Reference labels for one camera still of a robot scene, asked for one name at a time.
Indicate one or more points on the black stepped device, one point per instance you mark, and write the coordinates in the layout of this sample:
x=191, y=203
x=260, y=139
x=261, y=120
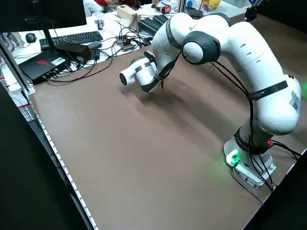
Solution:
x=148, y=25

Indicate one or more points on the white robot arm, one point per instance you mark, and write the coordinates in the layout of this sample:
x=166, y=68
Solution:
x=251, y=55

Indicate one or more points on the clear plastic cup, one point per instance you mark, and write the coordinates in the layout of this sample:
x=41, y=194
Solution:
x=98, y=16

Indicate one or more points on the aluminium frame post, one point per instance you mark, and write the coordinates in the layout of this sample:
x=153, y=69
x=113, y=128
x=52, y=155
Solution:
x=181, y=6
x=16, y=64

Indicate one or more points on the yellow box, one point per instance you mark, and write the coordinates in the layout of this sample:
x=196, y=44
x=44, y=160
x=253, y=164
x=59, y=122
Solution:
x=211, y=4

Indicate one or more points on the black computer mouse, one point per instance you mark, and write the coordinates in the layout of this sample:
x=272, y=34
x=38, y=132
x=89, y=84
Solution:
x=31, y=37

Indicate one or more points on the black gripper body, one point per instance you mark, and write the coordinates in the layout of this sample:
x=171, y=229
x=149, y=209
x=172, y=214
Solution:
x=149, y=57
x=251, y=14

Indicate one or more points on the black computer with red logo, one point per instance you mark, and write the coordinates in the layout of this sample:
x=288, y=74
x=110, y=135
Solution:
x=40, y=64

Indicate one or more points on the black computer monitor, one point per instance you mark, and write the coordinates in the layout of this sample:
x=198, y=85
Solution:
x=60, y=14

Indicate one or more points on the light wooden box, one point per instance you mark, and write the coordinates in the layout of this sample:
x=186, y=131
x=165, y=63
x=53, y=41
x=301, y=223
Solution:
x=126, y=13

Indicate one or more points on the dark laptop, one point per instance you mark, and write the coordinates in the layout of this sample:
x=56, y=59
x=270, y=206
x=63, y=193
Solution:
x=194, y=13

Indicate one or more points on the grey adapter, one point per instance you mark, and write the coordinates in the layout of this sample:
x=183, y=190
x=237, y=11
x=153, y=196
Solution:
x=95, y=44

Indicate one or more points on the grey hub with red lights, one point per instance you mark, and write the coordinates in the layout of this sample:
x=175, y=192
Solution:
x=126, y=43

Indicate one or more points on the black monitor stand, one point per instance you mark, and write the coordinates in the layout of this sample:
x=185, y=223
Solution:
x=46, y=36

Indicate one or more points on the small blue white box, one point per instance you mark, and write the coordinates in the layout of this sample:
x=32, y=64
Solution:
x=99, y=25

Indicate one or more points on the black rectangular box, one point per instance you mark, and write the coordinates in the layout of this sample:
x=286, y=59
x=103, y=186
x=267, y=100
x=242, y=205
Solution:
x=76, y=50

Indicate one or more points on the black keyboard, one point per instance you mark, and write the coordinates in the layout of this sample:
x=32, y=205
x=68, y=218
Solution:
x=76, y=37

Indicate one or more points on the white plastic bag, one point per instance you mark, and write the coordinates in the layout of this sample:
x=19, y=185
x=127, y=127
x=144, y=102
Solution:
x=92, y=5

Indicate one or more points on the white perforated edge strip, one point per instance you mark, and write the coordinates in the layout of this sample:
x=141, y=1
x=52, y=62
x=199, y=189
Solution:
x=60, y=159

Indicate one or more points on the blue round object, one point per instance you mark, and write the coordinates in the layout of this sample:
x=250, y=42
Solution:
x=190, y=3

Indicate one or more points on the red and black tool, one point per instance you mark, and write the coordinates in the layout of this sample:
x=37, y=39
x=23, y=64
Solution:
x=164, y=9

